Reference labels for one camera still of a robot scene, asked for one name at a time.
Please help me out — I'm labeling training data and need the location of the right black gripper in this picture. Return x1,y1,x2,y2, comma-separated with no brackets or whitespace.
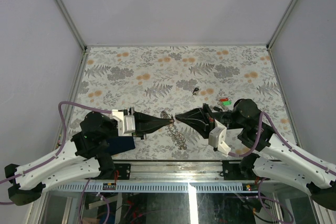
175,103,246,138

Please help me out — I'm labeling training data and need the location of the silver keyring holder with rings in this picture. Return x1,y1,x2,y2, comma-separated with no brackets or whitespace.
160,110,187,151

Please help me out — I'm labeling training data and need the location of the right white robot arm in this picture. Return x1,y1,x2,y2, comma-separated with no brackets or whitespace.
175,99,335,210

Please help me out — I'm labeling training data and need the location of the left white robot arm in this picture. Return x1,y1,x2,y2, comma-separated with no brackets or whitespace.
4,110,173,206

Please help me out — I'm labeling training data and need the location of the black key fob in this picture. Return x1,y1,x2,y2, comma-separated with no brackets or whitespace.
192,87,200,95

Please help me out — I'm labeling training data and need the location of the dark blue cloth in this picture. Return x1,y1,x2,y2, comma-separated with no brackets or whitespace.
106,136,135,156

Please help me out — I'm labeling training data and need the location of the floral patterned table mat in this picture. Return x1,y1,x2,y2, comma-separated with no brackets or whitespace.
76,46,296,161

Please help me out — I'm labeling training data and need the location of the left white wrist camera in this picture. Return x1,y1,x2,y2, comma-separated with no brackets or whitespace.
109,109,135,136

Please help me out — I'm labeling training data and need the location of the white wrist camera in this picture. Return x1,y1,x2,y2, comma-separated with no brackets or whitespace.
208,120,231,156
109,109,135,136

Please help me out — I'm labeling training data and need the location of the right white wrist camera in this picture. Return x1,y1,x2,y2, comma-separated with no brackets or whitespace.
208,120,231,156

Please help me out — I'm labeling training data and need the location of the aluminium front rail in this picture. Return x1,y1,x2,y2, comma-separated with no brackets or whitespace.
39,160,321,182

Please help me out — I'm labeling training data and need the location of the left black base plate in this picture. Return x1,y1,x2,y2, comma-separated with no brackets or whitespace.
110,163,131,181

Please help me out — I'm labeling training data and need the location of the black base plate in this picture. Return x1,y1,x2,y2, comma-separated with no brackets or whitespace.
110,163,131,181
219,161,258,180

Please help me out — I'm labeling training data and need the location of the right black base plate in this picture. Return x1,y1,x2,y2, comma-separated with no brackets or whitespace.
219,161,258,180

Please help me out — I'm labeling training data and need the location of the slotted grey cable duct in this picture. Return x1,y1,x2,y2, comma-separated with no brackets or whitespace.
54,182,257,193

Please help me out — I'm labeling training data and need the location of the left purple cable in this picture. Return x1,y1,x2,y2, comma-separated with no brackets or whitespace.
0,101,113,224

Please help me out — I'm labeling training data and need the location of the left aluminium frame post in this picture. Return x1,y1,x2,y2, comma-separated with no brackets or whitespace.
53,0,87,52

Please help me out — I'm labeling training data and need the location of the aluminium frame post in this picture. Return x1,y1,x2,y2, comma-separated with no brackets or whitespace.
53,0,87,52
266,0,299,50

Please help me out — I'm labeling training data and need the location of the right aluminium frame post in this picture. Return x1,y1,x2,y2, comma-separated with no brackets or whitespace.
266,0,299,50

